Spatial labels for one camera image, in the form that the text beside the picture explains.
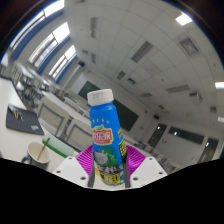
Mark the wooden stir stick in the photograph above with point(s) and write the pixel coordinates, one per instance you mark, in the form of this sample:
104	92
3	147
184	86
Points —
44	146

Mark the dark blue mug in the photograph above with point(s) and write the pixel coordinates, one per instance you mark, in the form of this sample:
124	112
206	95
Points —
31	160

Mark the ceiling lights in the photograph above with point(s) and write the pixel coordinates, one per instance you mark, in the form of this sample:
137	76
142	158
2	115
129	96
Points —
184	19

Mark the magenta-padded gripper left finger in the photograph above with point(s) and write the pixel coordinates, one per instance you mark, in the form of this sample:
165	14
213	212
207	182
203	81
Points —
71	168

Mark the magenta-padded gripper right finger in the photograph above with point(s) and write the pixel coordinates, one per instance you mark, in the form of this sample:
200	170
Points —
146	170

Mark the blue drink bottle white cap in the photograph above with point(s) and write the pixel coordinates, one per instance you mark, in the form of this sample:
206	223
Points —
105	133

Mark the dark grey notebook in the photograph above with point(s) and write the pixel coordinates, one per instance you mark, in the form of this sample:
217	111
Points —
26	121

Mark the row of windows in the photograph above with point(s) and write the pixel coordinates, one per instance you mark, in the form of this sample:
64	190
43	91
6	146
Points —
50	43

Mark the rows of classroom desks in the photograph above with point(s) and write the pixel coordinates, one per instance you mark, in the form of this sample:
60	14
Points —
30	88

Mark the white desk grey panel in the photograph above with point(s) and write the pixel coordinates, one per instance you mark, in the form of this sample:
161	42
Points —
51	115
78	135

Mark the green chalkboard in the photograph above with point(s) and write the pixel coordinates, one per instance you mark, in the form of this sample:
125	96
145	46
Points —
128	116

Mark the pen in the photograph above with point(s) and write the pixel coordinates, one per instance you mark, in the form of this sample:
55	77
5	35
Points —
16	113

